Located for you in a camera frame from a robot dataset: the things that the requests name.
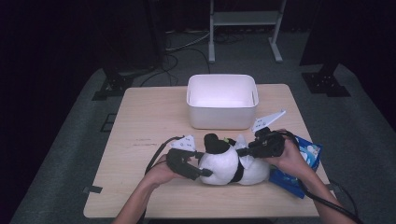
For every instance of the black stand base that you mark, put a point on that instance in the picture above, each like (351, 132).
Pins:
(325, 84)
(113, 84)

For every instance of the person's right hand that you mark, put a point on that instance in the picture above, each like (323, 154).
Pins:
(292, 161)

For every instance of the blue tissue packet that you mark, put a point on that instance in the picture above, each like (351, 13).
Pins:
(288, 183)

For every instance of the panda plush toy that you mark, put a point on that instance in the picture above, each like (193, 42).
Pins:
(218, 168)

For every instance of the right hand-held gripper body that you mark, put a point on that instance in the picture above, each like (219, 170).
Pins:
(271, 144)

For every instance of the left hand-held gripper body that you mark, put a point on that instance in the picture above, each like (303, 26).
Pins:
(176, 160)

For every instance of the person's left hand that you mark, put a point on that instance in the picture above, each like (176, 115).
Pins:
(160, 175)

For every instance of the black upright post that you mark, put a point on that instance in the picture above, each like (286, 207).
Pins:
(155, 31)

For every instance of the white metal stand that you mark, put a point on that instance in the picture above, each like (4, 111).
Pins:
(246, 18)

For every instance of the black tape strip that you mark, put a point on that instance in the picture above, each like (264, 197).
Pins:
(93, 189)

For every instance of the white plastic bin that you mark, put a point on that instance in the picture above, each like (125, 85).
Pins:
(221, 118)

